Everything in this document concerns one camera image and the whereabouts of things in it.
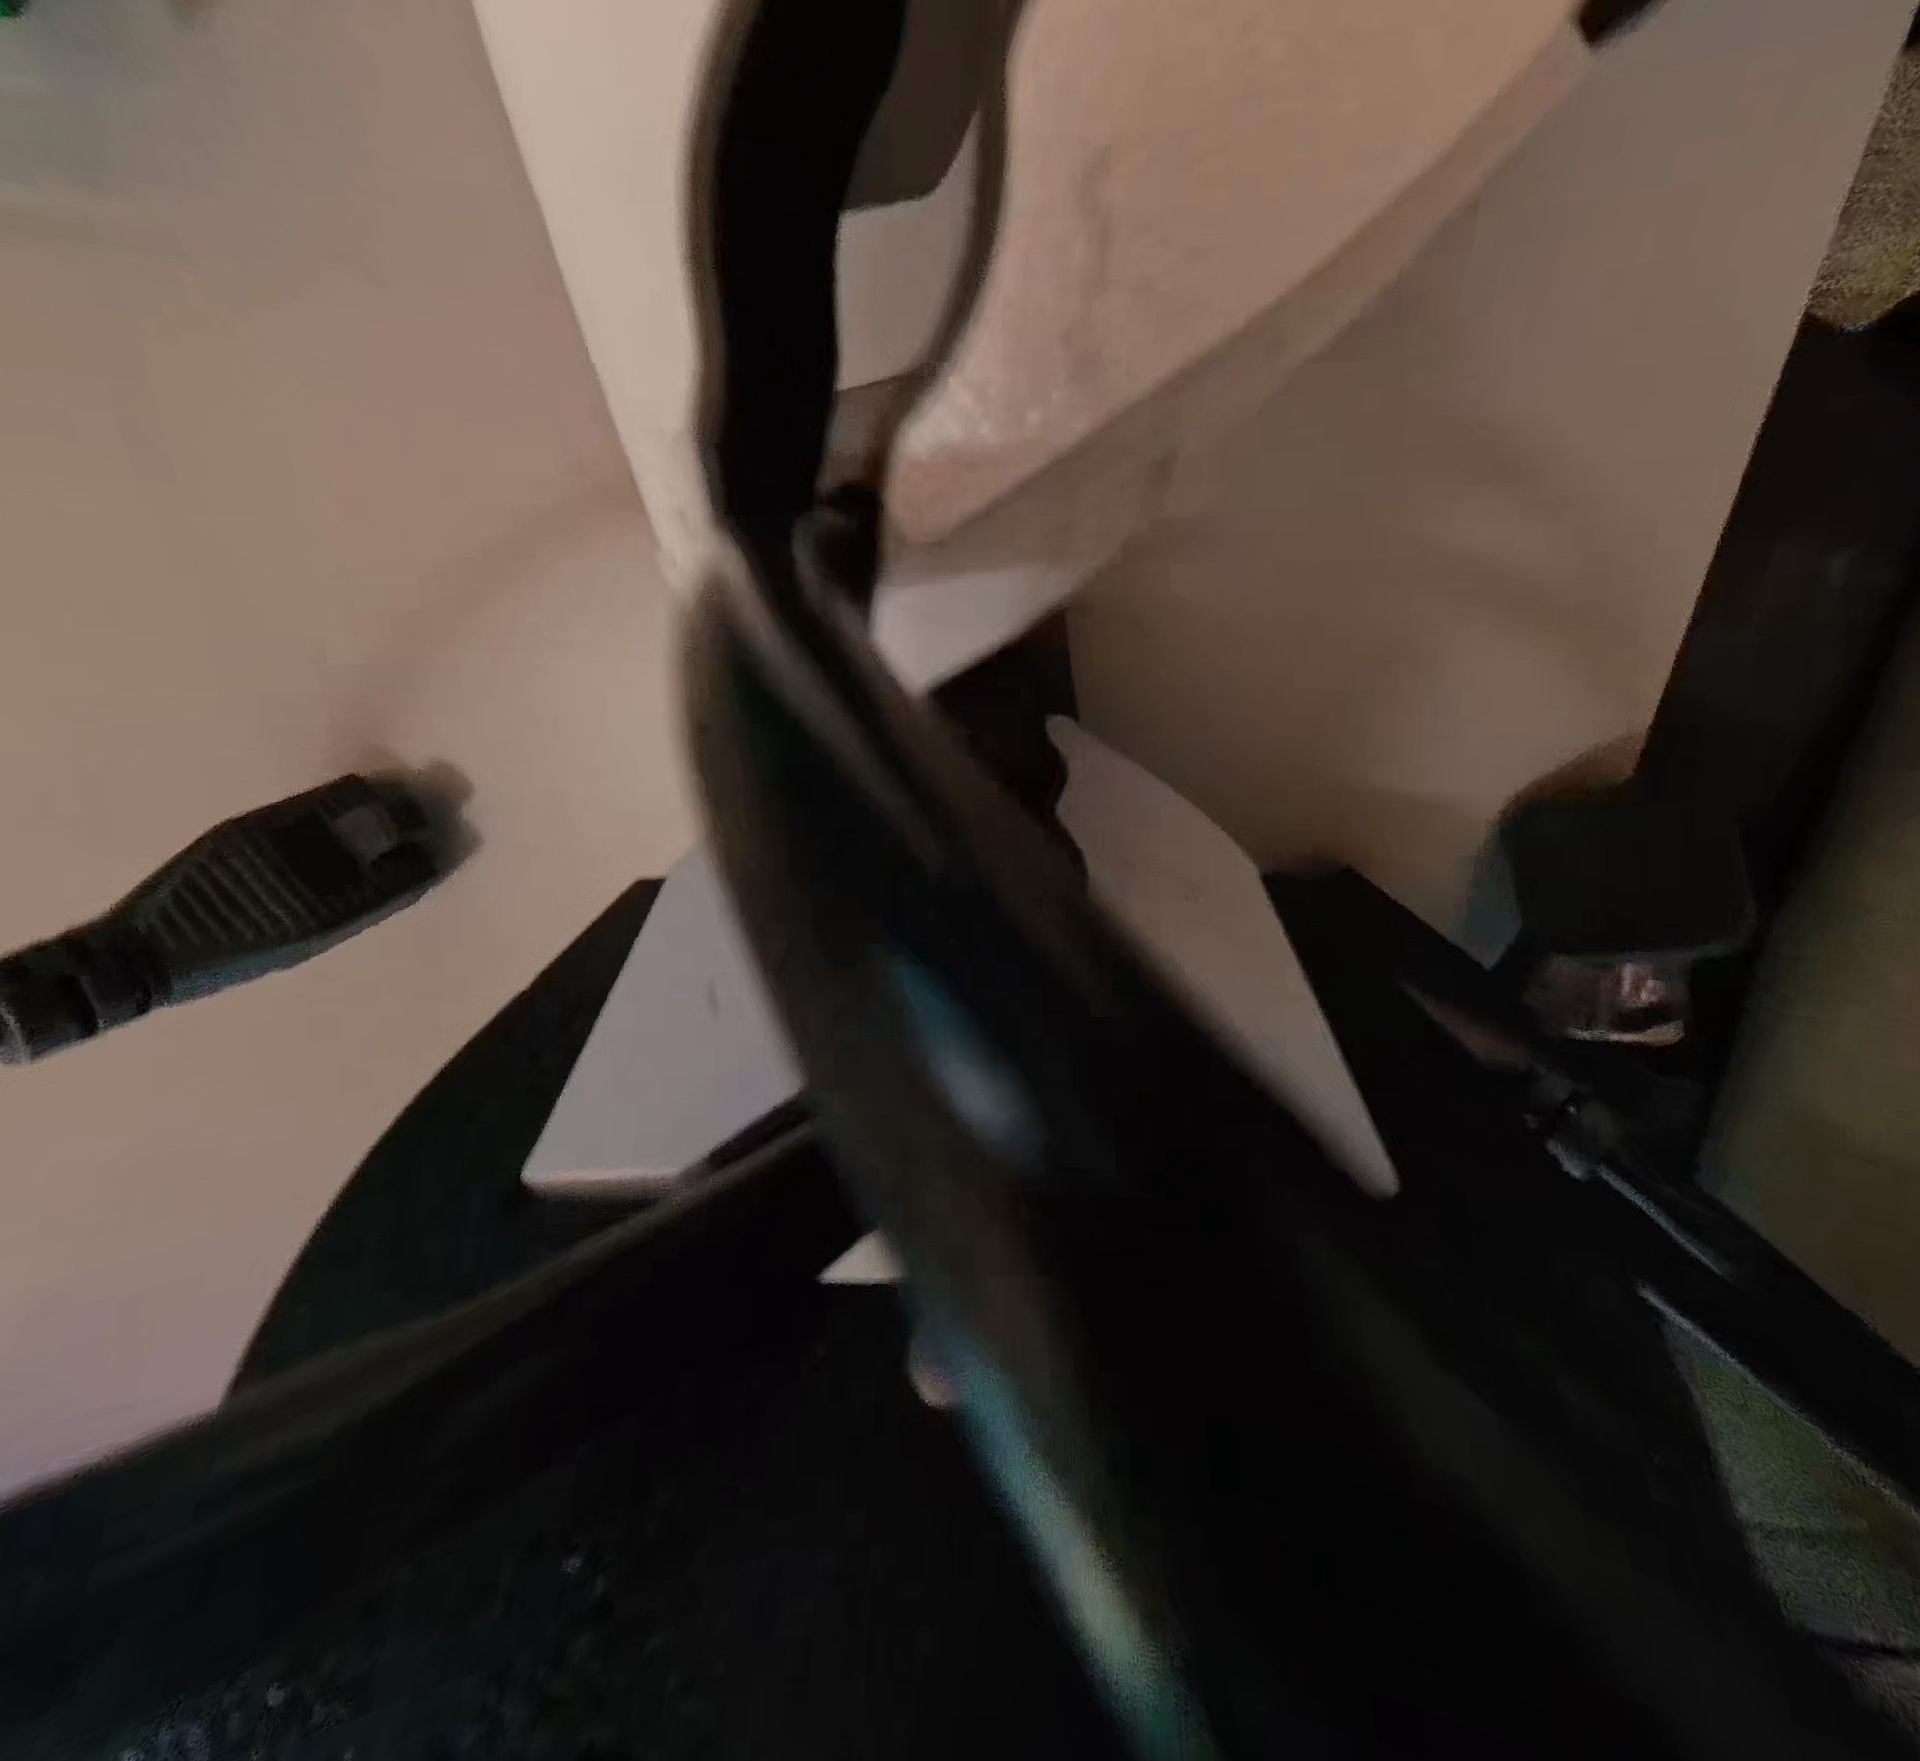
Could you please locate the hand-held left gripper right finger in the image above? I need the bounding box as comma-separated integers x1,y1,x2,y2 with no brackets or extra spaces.
1046,714,1404,1202

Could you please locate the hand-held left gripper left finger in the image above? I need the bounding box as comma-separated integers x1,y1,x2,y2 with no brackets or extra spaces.
520,842,820,1192

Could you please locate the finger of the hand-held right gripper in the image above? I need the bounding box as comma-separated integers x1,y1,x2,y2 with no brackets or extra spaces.
889,0,1686,580
427,0,936,588

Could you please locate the black cable bundle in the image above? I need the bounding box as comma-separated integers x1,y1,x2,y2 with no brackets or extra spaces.
0,500,1263,1761

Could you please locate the black square block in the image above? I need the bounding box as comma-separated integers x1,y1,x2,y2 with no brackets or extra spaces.
1492,756,1758,968

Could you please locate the olive green fabric chair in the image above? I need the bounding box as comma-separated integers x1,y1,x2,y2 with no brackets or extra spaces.
1650,43,1920,1704

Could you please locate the metal clamp bracket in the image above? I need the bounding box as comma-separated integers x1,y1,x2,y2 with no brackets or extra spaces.
1514,954,1693,1046

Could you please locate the black cable with ribbed connector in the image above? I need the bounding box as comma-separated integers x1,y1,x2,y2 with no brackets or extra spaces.
0,763,482,1064

